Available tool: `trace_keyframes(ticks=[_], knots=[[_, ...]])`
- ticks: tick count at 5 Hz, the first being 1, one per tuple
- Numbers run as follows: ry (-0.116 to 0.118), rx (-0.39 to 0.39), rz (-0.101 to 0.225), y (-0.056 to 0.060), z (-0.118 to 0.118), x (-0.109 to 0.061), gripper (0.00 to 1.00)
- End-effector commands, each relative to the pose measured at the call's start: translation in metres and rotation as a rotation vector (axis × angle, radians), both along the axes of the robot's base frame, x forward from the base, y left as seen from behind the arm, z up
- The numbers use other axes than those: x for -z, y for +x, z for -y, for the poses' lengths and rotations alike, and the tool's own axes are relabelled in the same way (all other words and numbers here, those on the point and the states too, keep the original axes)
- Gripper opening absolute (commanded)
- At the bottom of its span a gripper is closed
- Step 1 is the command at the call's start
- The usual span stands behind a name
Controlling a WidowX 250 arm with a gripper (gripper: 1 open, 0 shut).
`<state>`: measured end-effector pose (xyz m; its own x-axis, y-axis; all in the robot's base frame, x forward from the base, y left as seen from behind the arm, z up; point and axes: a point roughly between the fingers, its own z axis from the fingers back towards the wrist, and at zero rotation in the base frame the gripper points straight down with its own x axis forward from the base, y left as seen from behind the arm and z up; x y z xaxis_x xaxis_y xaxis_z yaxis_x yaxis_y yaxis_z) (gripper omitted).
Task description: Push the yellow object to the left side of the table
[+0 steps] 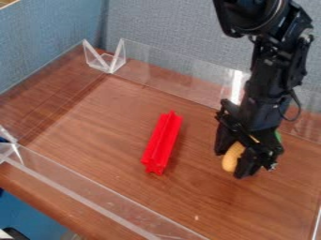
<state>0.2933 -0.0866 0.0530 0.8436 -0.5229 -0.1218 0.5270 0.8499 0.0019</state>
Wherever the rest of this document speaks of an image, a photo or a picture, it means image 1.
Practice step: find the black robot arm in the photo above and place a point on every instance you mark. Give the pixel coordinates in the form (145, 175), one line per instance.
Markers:
(279, 28)

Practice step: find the red star-shaped plastic block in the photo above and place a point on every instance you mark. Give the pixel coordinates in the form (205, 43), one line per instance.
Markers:
(158, 151)

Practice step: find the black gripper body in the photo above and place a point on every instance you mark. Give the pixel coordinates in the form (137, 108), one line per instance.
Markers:
(253, 122)

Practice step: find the clear acrylic left bracket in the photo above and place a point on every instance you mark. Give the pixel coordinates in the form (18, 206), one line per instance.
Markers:
(9, 147)

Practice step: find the yellow toy corn cob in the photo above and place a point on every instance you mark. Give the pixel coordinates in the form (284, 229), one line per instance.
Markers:
(232, 156)

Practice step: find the clear acrylic back wall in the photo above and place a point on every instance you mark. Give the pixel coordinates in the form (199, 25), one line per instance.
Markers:
(205, 82)

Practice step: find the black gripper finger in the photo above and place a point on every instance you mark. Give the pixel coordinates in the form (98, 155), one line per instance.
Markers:
(248, 163)
(224, 140)

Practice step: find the clear acrylic wall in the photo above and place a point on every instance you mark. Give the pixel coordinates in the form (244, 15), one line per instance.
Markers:
(104, 200)
(205, 82)

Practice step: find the clear acrylic front wall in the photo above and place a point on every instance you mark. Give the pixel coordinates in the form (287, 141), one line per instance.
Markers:
(104, 200)

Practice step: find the clear acrylic corner bracket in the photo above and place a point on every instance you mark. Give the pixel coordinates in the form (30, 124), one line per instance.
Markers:
(106, 62)

